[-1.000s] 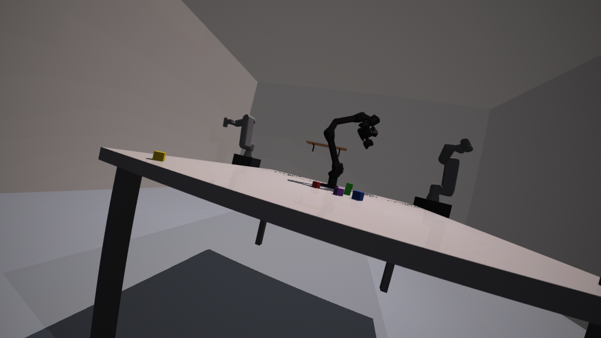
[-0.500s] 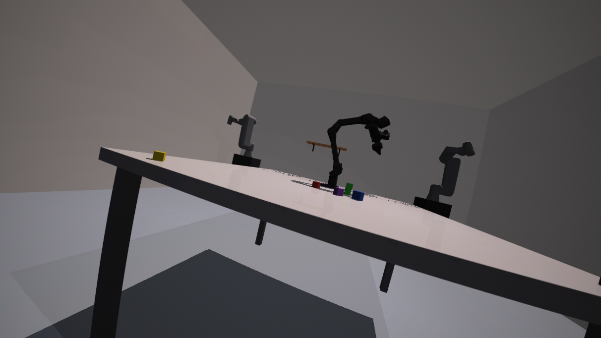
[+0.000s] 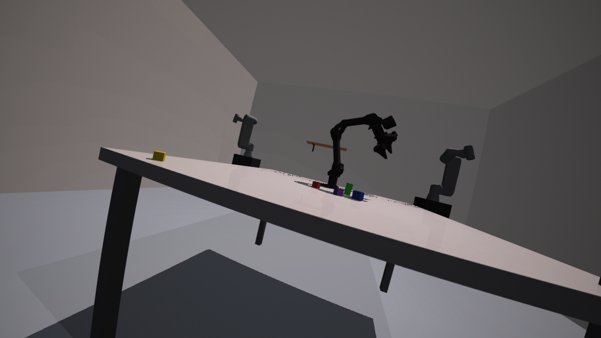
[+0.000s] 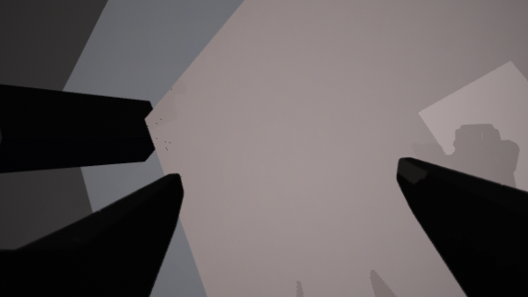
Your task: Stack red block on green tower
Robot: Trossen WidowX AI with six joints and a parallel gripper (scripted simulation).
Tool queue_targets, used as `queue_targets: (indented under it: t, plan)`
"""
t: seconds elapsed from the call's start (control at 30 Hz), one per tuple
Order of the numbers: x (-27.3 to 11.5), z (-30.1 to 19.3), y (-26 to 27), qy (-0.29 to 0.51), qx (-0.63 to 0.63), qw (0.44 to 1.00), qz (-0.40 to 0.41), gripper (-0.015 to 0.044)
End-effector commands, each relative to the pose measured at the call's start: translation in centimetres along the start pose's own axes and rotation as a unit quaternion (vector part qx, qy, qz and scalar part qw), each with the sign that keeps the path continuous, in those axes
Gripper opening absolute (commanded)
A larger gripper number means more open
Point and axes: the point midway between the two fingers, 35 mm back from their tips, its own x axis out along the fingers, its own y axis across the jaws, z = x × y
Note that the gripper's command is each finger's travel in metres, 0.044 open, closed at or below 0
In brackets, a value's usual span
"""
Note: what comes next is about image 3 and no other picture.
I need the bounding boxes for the blue cube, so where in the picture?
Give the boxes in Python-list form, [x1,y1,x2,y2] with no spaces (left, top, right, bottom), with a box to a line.
[351,190,365,201]

